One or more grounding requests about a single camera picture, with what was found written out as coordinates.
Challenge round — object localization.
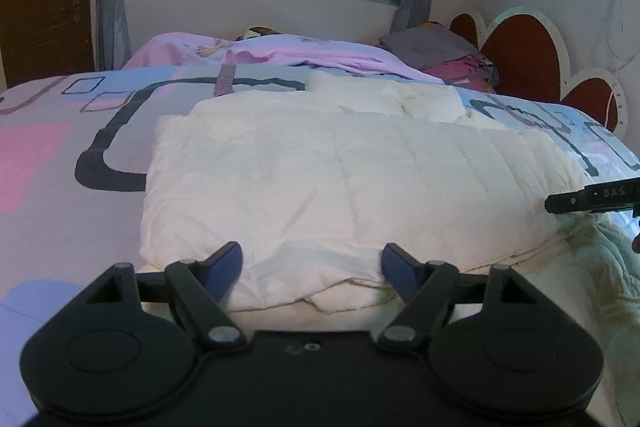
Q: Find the yellow patterned pillow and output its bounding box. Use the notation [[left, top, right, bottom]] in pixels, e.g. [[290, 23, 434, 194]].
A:
[[236, 26, 280, 41]]

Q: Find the white wall cable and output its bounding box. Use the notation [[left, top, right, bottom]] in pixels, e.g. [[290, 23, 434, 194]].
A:
[[602, 0, 636, 128]]

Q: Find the red heart headboard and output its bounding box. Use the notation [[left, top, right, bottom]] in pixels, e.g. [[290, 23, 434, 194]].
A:
[[449, 6, 628, 139]]

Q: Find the pink blanket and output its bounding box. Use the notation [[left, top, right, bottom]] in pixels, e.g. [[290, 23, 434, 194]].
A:
[[122, 32, 442, 84]]

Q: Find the person right hand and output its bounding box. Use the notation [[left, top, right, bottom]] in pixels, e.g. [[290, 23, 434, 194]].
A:
[[632, 234, 640, 254]]

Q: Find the cream white puffy jacket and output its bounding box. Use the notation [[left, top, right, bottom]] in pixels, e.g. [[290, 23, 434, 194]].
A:
[[140, 72, 639, 313]]

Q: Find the patterned bed sheet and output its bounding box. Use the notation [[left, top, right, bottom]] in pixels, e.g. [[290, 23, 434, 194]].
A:
[[1, 66, 639, 426]]

